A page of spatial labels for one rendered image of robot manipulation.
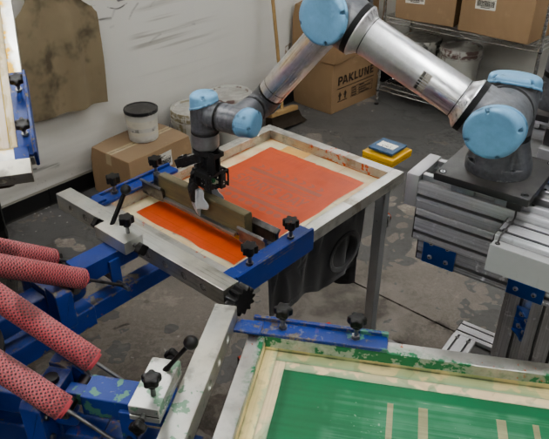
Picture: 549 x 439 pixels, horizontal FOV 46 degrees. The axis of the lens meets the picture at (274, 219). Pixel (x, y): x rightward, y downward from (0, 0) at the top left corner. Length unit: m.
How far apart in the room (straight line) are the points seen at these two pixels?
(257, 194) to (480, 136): 0.87
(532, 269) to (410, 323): 1.62
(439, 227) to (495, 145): 0.36
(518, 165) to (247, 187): 0.88
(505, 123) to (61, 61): 2.86
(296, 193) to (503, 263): 0.78
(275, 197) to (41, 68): 2.01
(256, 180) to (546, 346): 1.00
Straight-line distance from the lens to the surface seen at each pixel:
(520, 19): 4.68
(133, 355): 2.90
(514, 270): 1.50
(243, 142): 2.30
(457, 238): 1.66
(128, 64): 4.14
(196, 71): 4.52
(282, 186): 2.08
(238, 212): 1.74
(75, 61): 3.82
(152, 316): 3.08
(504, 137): 1.37
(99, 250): 1.67
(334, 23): 1.39
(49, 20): 3.75
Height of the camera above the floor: 1.95
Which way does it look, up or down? 32 degrees down
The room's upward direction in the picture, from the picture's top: straight up
